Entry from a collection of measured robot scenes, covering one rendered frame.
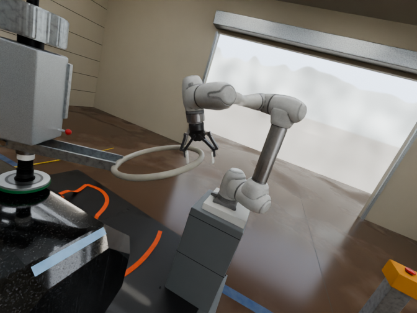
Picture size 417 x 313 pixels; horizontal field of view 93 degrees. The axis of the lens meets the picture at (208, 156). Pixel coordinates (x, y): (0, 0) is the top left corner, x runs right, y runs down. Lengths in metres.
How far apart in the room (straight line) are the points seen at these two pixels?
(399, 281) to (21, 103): 1.86
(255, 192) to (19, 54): 1.31
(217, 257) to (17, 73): 1.48
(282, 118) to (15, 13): 1.24
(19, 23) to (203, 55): 5.03
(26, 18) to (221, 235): 1.46
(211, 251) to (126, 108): 6.03
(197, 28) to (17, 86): 5.36
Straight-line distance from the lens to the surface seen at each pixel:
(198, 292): 1.85
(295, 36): 5.28
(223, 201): 1.49
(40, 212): 1.28
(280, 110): 1.22
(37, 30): 1.14
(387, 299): 1.46
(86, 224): 1.18
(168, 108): 6.15
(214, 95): 0.78
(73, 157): 1.18
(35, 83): 1.14
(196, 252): 1.62
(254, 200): 1.31
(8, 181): 1.42
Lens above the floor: 1.56
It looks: 16 degrees down
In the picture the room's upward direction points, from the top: 18 degrees clockwise
